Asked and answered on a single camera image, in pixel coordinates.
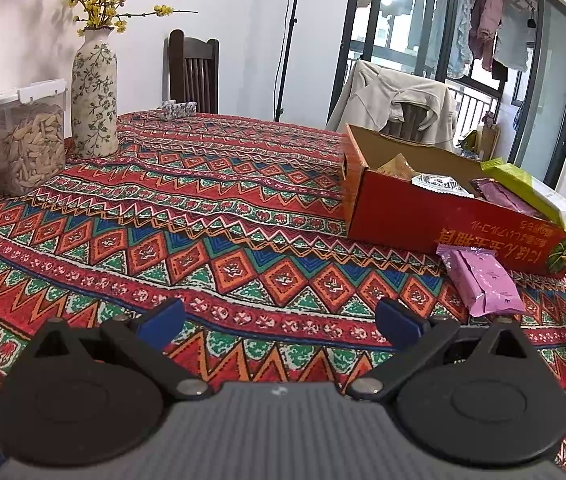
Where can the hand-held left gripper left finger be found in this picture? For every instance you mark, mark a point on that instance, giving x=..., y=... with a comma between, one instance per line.
x=163, y=322

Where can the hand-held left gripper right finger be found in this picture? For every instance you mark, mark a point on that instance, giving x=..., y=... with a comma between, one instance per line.
x=398, y=322

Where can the pink snack packet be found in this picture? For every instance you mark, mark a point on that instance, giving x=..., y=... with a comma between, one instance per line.
x=483, y=282
x=503, y=195

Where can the red cardboard box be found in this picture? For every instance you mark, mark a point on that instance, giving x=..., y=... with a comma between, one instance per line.
x=403, y=220

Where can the green snack packet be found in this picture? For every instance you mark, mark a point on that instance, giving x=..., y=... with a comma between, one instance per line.
x=523, y=182

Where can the white snack packet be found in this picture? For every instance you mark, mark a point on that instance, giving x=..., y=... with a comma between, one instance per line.
x=438, y=184

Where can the brown carton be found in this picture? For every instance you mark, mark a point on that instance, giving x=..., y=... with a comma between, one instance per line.
x=490, y=142

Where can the small plush toy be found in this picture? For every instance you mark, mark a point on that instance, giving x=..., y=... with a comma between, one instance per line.
x=488, y=117

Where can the black sliding glass door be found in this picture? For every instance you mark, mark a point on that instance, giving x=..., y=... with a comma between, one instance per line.
x=550, y=85

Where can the dark wooden chair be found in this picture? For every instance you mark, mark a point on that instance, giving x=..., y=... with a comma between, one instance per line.
x=410, y=125
x=198, y=70

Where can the silvery wrapped packet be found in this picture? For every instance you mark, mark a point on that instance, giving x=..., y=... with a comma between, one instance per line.
x=178, y=109

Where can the clear seed container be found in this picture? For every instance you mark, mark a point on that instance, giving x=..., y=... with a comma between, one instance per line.
x=28, y=150

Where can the black hanging garment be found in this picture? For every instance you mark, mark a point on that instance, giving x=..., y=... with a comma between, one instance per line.
x=499, y=71

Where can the beige jacket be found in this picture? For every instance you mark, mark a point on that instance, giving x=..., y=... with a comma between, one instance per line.
x=378, y=95

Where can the floral ceramic vase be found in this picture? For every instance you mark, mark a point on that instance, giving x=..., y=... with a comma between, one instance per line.
x=94, y=100

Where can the white hanging garment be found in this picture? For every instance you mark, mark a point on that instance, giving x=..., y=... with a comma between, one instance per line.
x=513, y=40

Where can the blue hanging garment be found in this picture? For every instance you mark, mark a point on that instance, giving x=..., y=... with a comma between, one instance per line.
x=460, y=35

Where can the pink hanging garment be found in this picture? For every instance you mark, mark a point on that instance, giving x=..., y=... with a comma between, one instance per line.
x=485, y=20

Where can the black light stand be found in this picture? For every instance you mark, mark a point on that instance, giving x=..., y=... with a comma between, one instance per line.
x=290, y=35

